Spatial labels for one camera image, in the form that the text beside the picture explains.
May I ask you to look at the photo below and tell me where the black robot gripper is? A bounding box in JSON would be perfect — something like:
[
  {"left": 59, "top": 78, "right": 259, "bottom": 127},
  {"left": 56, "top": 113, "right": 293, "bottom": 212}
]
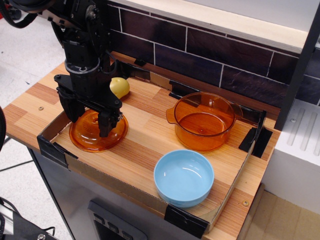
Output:
[{"left": 54, "top": 70, "right": 122, "bottom": 138}]

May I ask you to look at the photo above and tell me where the orange transparent pot lid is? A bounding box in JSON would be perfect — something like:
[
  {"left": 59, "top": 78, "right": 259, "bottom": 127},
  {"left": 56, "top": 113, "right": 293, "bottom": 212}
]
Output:
[{"left": 69, "top": 109, "right": 129, "bottom": 153}]

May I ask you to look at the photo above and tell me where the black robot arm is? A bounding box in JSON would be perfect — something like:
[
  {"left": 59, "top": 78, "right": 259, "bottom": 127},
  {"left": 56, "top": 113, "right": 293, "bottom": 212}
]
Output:
[{"left": 0, "top": 0, "right": 122, "bottom": 137}]

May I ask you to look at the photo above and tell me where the orange transparent pot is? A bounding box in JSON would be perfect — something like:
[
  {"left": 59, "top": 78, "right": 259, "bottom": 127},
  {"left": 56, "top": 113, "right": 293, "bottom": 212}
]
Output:
[{"left": 166, "top": 92, "right": 243, "bottom": 152}]

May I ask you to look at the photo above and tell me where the yellow plastic potato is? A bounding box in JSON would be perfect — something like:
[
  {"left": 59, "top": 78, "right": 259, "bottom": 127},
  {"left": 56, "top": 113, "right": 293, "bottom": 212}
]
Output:
[{"left": 109, "top": 77, "right": 130, "bottom": 99}]

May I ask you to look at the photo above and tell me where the cardboard fence with black tape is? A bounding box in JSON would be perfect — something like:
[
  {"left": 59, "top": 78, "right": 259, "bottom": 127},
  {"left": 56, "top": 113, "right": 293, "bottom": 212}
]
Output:
[{"left": 36, "top": 64, "right": 280, "bottom": 240}]

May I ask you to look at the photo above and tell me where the grey oven control panel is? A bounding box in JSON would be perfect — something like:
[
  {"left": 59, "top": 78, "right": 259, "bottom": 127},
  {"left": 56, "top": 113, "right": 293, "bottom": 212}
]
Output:
[{"left": 87, "top": 200, "right": 150, "bottom": 240}]

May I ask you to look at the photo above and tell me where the light blue bowl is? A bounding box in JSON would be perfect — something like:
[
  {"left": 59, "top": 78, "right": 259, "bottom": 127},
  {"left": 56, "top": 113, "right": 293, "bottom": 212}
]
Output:
[{"left": 153, "top": 149, "right": 215, "bottom": 208}]

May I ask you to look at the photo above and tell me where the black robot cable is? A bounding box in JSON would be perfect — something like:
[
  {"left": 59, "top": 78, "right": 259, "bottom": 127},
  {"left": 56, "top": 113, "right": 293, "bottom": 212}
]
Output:
[{"left": 101, "top": 51, "right": 119, "bottom": 76}]

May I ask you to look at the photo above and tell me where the black cable on floor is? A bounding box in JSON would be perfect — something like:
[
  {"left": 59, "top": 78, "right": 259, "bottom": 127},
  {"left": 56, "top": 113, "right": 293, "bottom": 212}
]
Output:
[{"left": 0, "top": 196, "right": 56, "bottom": 240}]

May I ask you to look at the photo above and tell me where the black upright post right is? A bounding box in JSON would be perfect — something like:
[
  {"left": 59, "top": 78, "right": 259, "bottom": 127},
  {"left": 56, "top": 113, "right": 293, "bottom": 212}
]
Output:
[{"left": 274, "top": 5, "right": 320, "bottom": 131}]

